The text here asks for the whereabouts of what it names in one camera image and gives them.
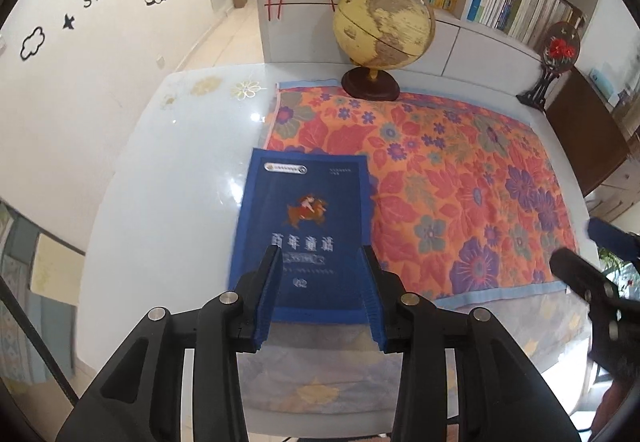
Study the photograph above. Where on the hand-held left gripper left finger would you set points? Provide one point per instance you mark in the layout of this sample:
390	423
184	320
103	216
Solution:
267	302

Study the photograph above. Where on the beige drawer unit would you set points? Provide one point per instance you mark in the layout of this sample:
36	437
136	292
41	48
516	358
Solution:
617	202

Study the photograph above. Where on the round red flower ornament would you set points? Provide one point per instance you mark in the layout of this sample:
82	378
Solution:
562	47

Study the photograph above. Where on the dark blue rider cover book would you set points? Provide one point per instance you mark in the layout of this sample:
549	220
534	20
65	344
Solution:
300	192

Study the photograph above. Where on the antique yellow globe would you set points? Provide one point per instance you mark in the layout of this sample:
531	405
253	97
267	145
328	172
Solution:
380	22

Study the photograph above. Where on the orange floral blanket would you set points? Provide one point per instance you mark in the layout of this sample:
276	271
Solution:
450	197

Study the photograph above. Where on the person's right forearm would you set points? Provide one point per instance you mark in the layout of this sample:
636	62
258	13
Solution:
615	402

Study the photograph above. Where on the pale yellow pad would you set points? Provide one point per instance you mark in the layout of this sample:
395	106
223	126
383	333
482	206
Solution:
55	269

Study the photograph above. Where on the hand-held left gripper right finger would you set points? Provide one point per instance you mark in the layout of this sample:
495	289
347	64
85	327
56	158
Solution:
374	307

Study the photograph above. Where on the patterned cloth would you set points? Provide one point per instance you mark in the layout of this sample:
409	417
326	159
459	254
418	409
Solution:
20	322

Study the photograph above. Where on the light blue box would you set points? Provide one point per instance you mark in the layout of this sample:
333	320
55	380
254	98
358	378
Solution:
602	82

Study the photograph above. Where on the potted plant red flowers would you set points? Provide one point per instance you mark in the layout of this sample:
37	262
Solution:
612	267

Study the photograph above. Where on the red ribbon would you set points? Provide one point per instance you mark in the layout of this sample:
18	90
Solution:
274	7

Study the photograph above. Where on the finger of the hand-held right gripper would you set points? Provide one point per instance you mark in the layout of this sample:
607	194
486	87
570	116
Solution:
585	277
612	234

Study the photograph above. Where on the brown wooden cabinet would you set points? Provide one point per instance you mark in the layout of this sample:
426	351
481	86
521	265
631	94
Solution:
585	137

